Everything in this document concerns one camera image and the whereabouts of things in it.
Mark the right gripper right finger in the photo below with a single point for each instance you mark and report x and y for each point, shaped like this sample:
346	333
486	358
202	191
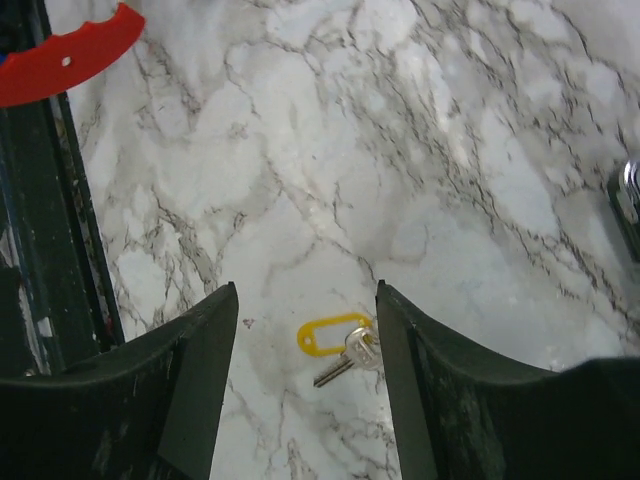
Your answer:
462	411

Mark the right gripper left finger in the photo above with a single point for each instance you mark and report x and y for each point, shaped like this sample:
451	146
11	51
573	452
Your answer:
149	409

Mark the yellow tagged key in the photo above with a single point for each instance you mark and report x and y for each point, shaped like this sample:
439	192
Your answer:
351	337

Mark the red keyring with keys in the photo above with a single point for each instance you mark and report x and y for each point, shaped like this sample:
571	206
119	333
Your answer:
62	62

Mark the black poker chip case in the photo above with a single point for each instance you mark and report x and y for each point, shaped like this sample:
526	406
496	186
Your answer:
623	193

